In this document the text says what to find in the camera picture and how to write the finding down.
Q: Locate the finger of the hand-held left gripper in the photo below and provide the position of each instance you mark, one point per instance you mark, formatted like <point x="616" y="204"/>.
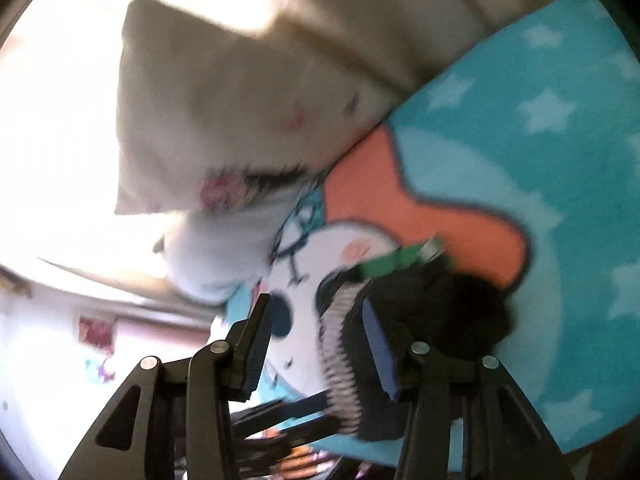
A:
<point x="300" y="435"/>
<point x="300" y="406"/>

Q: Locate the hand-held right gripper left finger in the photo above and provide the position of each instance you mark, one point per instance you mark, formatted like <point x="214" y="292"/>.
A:
<point x="257" y="355"/>

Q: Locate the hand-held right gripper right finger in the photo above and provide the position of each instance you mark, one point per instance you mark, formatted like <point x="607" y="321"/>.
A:
<point x="382" y="355"/>

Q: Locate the white pillow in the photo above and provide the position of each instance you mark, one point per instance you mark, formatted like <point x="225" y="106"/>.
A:
<point x="220" y="255"/>

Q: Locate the blue star printed blanket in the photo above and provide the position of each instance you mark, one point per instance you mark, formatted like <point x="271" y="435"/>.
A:
<point x="525" y="160"/>

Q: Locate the beige pillow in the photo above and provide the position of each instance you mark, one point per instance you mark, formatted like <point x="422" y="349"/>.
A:
<point x="225" y="110"/>

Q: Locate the wall poster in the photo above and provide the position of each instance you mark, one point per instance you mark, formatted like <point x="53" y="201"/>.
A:
<point x="97" y="335"/>

